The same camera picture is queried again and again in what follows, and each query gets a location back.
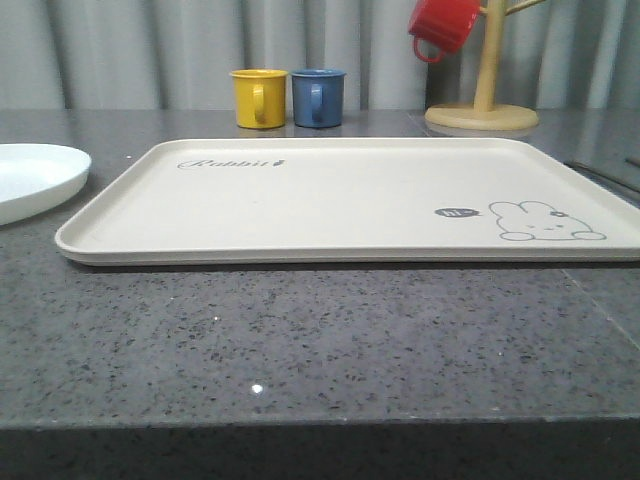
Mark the beige rabbit serving tray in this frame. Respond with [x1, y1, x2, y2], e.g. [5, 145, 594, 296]
[55, 138, 639, 265]

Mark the red mug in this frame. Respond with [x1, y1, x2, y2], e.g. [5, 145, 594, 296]
[408, 0, 481, 63]

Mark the blue mug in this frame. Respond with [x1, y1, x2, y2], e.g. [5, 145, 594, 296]
[290, 69, 346, 129]

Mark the white round plate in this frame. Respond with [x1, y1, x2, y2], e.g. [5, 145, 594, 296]
[1, 143, 92, 225]

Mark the wooden mug tree stand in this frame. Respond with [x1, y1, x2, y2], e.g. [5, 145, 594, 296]
[424, 0, 542, 131]

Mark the yellow mug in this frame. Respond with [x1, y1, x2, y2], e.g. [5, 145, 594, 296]
[230, 69, 288, 129]

